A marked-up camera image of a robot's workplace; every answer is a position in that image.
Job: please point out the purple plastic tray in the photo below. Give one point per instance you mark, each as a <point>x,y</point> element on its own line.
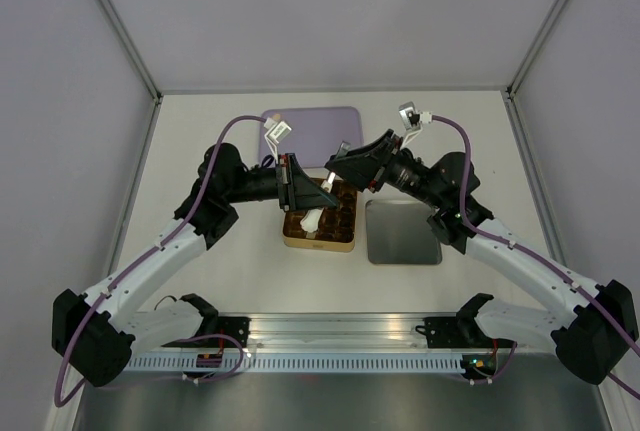
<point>317,132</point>

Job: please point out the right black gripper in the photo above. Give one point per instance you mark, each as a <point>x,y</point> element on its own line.
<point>361,165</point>

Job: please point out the left aluminium frame post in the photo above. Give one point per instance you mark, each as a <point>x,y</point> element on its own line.
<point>118,27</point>

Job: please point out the gold chocolate box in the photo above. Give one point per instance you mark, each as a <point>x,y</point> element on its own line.
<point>294,236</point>

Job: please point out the silver tin lid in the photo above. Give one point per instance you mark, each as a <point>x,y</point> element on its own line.
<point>398,233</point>

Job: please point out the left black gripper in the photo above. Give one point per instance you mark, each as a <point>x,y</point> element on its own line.
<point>296,190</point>

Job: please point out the aluminium mounting rail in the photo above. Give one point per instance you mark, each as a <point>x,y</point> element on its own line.
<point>340,331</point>

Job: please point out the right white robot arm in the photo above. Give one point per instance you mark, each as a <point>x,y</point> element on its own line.
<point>588,326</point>

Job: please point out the white slotted cable duct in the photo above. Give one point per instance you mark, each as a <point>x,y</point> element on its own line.
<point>308,363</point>

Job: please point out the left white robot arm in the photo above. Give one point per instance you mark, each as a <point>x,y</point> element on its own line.
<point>99,330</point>

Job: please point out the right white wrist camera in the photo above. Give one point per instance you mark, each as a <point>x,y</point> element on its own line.
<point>413,121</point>

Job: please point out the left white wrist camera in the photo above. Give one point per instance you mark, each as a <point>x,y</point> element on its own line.
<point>276,131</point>

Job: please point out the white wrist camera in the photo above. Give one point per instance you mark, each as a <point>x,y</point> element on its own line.
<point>413,121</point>
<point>276,131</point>

